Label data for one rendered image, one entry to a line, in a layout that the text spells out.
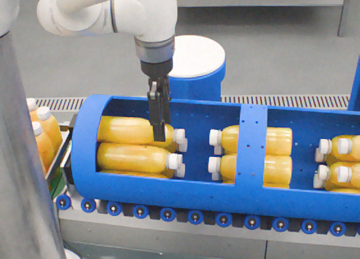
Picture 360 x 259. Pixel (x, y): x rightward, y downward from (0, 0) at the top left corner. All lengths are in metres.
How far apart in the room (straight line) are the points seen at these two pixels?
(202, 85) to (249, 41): 2.22
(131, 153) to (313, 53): 2.75
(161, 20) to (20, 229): 0.53
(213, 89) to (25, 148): 1.19
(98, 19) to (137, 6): 0.08
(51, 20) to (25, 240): 0.51
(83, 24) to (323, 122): 0.71
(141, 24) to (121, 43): 2.92
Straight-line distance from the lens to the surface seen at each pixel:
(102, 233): 1.38
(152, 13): 0.96
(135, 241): 1.36
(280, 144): 1.16
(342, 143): 1.20
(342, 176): 1.19
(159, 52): 1.02
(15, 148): 0.56
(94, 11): 0.95
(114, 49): 3.83
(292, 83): 3.39
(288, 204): 1.14
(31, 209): 0.61
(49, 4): 1.00
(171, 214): 1.27
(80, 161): 1.17
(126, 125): 1.20
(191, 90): 1.65
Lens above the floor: 1.96
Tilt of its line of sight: 41 degrees down
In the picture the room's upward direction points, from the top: 3 degrees counter-clockwise
